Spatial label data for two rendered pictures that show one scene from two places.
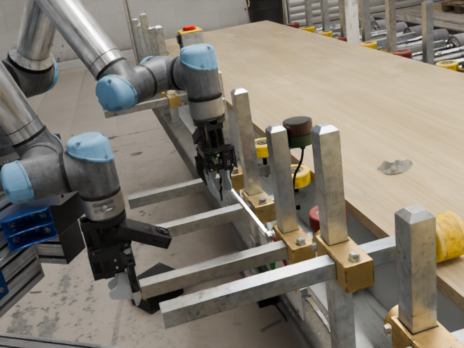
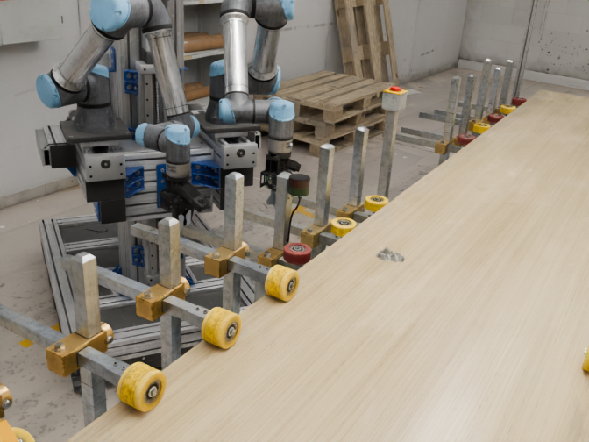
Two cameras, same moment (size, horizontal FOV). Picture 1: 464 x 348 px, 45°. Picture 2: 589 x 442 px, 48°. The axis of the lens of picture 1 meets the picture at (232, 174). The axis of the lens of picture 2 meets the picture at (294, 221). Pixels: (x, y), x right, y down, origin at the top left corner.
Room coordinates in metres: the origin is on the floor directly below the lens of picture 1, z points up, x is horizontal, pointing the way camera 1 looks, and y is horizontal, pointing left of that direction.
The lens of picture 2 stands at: (-0.23, -1.33, 1.76)
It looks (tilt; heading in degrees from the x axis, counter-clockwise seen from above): 24 degrees down; 42
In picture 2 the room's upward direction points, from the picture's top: 4 degrees clockwise
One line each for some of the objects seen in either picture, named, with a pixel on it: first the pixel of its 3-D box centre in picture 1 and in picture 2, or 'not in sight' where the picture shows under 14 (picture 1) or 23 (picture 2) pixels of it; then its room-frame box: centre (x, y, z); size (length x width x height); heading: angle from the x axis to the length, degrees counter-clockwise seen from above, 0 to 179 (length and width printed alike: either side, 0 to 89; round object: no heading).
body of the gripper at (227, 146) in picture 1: (213, 143); (277, 170); (1.18, 0.03, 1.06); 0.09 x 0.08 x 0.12; 12
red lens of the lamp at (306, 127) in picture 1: (297, 126); (299, 181); (1.09, -0.15, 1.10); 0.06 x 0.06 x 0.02
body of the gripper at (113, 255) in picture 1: (109, 242); (176, 191); (0.96, 0.25, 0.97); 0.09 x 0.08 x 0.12; 102
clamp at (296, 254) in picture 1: (293, 242); (277, 257); (1.06, -0.11, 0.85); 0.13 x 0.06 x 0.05; 12
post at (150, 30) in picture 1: (160, 74); (464, 121); (2.79, 0.27, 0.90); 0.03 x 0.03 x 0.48; 12
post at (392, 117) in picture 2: not in sight; (386, 165); (1.82, 0.06, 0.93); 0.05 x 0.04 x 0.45; 12
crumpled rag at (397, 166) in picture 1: (395, 163); (390, 253); (1.23, -0.39, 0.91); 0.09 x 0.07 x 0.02; 96
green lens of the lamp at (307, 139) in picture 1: (298, 137); (298, 188); (1.09, -0.15, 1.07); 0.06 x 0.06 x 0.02
